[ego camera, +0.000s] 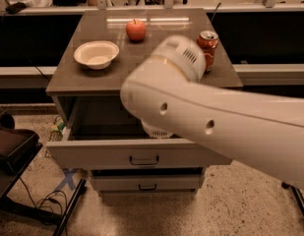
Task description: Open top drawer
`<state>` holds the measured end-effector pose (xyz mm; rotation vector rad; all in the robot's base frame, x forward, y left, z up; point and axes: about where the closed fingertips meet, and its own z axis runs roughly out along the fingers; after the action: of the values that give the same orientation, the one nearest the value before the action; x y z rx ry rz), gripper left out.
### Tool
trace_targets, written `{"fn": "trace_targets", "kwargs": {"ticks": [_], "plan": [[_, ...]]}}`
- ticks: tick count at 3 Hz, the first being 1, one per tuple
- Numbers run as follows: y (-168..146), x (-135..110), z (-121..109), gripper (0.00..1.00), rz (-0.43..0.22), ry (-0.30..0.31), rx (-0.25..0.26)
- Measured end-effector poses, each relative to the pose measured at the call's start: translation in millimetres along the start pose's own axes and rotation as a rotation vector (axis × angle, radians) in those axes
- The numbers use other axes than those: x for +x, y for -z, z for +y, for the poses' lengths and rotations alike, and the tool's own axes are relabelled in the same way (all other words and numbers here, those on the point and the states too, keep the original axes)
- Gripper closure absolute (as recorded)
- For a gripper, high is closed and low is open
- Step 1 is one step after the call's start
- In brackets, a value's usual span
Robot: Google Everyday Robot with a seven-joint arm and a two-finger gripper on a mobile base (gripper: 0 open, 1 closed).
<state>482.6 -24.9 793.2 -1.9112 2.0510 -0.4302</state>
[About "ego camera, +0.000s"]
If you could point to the grey top drawer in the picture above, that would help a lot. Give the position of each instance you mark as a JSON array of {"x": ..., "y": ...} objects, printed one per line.
[{"x": 101, "y": 134}]

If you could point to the grey drawer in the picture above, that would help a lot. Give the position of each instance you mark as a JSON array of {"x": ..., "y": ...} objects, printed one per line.
[
  {"x": 104, "y": 184},
  {"x": 101, "y": 134}
]

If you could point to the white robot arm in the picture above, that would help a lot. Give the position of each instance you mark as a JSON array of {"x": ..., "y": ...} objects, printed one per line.
[{"x": 265, "y": 132}]

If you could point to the grey drawer cabinet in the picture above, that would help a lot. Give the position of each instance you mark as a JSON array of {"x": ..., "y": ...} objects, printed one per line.
[{"x": 72, "y": 80}]

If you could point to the grey bottom drawer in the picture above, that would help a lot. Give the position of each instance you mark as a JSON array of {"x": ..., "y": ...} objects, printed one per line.
[{"x": 104, "y": 184}]

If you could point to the black stand leg left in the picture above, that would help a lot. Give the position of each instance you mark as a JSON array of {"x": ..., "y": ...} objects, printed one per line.
[{"x": 64, "y": 218}]

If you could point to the black stand leg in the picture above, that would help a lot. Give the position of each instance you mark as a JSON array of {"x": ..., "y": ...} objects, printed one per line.
[
  {"x": 297, "y": 195},
  {"x": 64, "y": 218}
]

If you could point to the blue tape cross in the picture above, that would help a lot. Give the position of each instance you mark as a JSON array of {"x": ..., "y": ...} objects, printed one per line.
[{"x": 67, "y": 180}]

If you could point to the white paper bowl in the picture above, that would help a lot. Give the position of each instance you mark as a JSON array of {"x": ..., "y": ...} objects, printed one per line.
[{"x": 96, "y": 55}]

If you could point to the red apple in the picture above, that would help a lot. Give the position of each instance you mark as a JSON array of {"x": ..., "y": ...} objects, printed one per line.
[{"x": 136, "y": 30}]

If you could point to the orange soda can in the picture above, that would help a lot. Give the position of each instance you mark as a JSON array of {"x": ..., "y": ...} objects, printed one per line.
[{"x": 208, "y": 41}]

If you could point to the dark tray on stand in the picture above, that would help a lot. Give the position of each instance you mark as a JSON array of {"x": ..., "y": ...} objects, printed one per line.
[{"x": 18, "y": 147}]

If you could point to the black stand leg right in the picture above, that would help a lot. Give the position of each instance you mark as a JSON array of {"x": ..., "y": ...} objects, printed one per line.
[{"x": 297, "y": 195}]

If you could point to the wire mesh basket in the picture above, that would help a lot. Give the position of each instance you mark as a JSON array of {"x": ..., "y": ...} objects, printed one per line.
[{"x": 56, "y": 130}]

